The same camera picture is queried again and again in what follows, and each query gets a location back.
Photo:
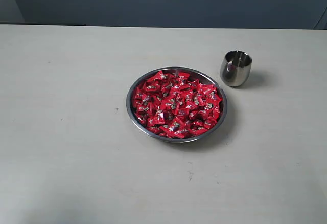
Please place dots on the silver metal bowl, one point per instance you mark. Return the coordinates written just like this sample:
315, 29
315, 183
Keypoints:
176, 139

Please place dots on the pile of red wrapped candies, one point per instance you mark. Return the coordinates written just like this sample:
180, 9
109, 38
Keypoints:
176, 106

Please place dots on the stainless steel cup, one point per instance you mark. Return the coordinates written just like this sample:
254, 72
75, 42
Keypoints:
235, 68

